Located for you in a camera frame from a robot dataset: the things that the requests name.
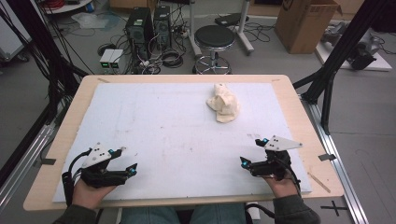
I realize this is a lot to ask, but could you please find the person's left hand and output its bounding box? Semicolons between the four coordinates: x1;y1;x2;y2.
72;178;118;211

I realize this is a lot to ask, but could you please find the round white table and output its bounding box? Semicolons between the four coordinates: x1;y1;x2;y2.
39;0;95;16

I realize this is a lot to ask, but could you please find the person's right hand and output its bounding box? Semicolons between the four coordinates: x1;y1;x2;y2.
262;174;302;200

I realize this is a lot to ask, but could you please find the white metal desk leg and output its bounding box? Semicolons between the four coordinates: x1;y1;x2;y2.
234;0;256;56
188;0;204;60

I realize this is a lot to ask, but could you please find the white power supply box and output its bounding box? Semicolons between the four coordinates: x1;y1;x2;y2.
108;49;125;70
99;49;116;70

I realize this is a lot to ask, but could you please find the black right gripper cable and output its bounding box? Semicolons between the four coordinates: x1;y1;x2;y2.
278;157;303;199

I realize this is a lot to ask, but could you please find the grey and black robot equipment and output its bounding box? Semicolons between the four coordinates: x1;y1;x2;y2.
319;21;388;71

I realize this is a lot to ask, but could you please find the person's left leg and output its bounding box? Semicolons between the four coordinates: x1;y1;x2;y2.
120;205;182;224

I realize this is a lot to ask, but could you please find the large black computer tower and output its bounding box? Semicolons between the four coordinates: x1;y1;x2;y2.
124;7;155;64

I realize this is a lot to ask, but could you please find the brown cardboard box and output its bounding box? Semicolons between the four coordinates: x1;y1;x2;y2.
274;0;344;55

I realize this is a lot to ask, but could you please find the aluminium rail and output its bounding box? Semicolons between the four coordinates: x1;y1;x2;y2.
299;92;371;224
0;123;58;213

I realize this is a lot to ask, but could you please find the slim black computer tower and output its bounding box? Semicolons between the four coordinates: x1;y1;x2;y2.
152;5;173;51

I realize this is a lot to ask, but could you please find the coiled black cable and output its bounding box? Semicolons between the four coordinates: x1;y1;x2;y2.
161;49;185;69

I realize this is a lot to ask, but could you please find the black round stool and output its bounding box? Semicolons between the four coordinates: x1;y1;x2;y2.
191;24;237;76

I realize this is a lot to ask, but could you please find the thin wooden stick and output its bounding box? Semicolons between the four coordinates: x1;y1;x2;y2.
307;172;332;194

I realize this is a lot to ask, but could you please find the person's leg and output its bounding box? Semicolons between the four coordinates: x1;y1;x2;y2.
189;203;248;224
120;205;182;224

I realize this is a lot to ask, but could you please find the clear plastic sheet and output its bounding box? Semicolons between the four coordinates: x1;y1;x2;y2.
70;11;110;30

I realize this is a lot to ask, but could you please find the black metal frame stand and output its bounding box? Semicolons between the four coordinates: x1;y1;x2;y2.
0;0;91;126
291;0;391;135

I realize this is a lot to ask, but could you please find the white floor board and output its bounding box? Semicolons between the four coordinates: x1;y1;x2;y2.
315;39;394;73

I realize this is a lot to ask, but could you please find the black flat foot pedal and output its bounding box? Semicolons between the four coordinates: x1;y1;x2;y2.
214;12;250;28

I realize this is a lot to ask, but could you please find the light wooden table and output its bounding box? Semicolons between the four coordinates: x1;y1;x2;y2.
22;74;345;213

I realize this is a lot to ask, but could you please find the person's right leg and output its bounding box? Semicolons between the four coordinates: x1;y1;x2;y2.
189;203;248;224

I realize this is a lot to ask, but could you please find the white panel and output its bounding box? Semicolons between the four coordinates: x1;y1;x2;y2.
0;0;33;63

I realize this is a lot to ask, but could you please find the cream cotton cloth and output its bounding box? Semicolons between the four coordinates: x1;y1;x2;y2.
205;82;241;124

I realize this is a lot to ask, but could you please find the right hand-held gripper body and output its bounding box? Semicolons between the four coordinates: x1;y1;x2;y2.
248;134;304;182

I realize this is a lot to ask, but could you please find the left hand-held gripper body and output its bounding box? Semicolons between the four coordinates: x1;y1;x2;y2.
79;142;130;189

